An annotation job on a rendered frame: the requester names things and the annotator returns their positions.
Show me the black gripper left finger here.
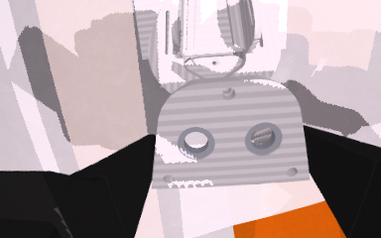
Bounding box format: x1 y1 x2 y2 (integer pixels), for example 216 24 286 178
0 134 156 238

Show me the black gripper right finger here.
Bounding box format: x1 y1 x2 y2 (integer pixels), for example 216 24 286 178
303 125 381 238

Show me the grey metal plate with two round holes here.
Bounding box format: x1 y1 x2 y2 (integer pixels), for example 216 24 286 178
152 75 311 189

